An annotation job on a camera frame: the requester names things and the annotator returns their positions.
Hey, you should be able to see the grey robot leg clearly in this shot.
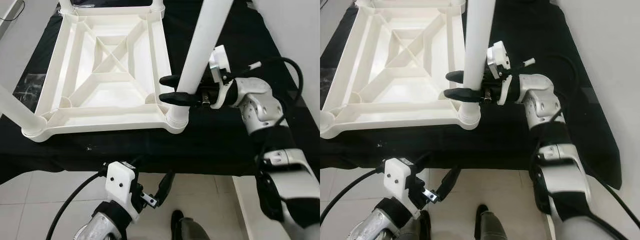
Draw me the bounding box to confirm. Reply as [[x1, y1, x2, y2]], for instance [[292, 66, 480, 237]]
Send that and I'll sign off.
[[171, 210, 212, 240], [473, 203, 517, 240], [400, 210, 432, 240]]

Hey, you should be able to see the clear tape patch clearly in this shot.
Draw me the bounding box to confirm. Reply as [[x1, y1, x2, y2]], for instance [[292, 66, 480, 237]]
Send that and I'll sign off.
[[14, 74, 47, 101], [320, 70, 335, 97]]

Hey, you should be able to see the grey robot right leg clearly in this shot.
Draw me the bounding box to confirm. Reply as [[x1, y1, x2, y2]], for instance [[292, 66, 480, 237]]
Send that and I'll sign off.
[[171, 210, 212, 240], [473, 203, 517, 240]]

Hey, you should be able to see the black tablecloth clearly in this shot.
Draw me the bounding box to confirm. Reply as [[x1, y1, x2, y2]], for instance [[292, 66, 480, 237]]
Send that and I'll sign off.
[[0, 0, 321, 186], [320, 0, 623, 191]]

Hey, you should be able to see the grey robot left leg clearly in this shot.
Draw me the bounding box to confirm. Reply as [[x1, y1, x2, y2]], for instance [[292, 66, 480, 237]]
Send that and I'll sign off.
[[400, 210, 432, 240]]

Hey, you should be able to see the white plastic children table top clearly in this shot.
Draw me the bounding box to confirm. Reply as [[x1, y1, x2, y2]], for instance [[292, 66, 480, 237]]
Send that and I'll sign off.
[[320, 0, 482, 140], [22, 5, 190, 143]]

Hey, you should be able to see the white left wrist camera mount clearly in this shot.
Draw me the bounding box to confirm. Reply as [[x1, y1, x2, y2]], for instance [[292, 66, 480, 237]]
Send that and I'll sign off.
[[384, 157, 420, 221], [105, 161, 141, 223]]

